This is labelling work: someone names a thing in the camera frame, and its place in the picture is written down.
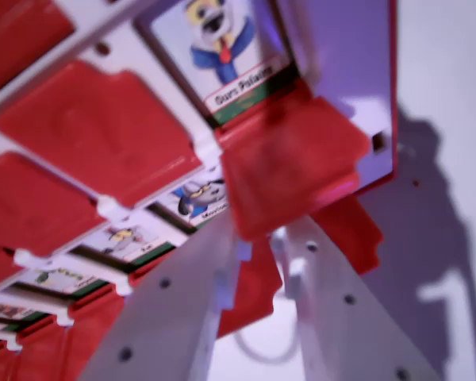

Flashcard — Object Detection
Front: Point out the red plastic flap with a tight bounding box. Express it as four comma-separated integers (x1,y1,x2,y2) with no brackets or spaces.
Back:
312,195,385,275
216,79,373,242

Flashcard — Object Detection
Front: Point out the red and white game board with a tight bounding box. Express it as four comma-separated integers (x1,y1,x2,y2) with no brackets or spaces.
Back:
0,0,400,381

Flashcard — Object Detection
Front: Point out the polar bear picture card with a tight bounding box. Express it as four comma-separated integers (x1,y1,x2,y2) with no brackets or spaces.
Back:
148,0,301,129

